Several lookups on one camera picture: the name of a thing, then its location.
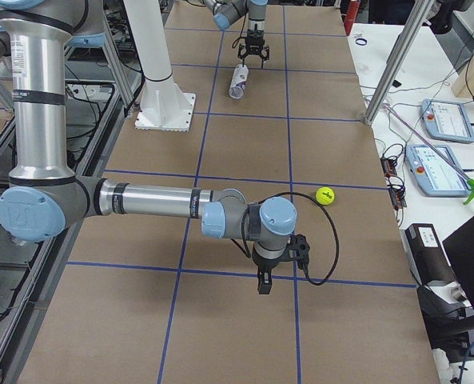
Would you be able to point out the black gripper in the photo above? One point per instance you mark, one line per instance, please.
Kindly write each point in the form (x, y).
(254, 40)
(265, 264)

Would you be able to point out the white blue tennis ball can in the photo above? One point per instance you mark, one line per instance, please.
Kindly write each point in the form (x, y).
(238, 81)

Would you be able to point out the yellow Wilson tennis ball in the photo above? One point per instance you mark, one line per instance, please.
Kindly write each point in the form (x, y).
(325, 196)

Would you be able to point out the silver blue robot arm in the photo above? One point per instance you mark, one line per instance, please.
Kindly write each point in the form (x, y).
(226, 13)
(46, 196)

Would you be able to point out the red cylinder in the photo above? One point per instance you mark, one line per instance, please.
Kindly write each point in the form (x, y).
(350, 16)

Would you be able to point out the black box with label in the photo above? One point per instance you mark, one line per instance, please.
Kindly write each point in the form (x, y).
(429, 258)

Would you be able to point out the lower blue teach pendant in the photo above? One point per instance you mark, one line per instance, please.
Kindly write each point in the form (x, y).
(433, 175)

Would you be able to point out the blue teach pendant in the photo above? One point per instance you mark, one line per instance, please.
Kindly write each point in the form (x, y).
(447, 121)
(433, 175)

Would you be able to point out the upper blue teach pendant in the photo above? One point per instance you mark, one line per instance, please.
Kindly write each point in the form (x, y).
(447, 121)

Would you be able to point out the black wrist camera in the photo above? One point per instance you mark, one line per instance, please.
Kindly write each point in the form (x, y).
(301, 249)

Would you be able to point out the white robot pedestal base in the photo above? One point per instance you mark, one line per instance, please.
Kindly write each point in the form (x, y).
(163, 105)

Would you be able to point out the aluminium frame post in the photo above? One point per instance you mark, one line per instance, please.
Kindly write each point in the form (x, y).
(396, 57)

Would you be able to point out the green handled reacher grabber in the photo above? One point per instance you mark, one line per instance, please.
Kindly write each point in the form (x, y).
(458, 170)

